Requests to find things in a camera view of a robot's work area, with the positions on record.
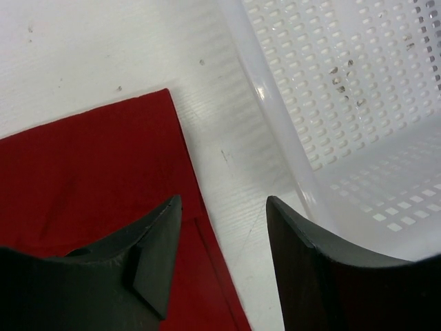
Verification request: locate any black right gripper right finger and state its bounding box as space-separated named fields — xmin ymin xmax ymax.
xmin=266 ymin=196 xmax=440 ymax=330

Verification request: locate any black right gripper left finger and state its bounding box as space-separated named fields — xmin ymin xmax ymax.
xmin=1 ymin=195 xmax=182 ymax=330

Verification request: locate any white perforated plastic basket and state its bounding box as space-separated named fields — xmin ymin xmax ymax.
xmin=219 ymin=0 xmax=440 ymax=261

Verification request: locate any dark red t shirt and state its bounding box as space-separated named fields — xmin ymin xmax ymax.
xmin=1 ymin=89 xmax=250 ymax=330

